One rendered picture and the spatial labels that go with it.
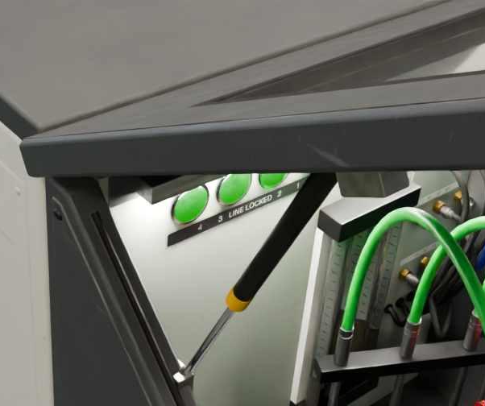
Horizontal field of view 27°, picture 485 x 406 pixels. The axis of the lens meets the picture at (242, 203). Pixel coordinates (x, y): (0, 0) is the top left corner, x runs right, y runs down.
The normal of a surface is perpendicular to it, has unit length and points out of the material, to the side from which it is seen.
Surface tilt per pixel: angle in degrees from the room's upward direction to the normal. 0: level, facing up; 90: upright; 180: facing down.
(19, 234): 90
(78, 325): 90
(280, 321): 90
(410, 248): 90
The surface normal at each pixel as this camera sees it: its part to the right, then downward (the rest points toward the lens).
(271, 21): 0.08, -0.81
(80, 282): -0.76, 0.32
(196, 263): 0.64, 0.48
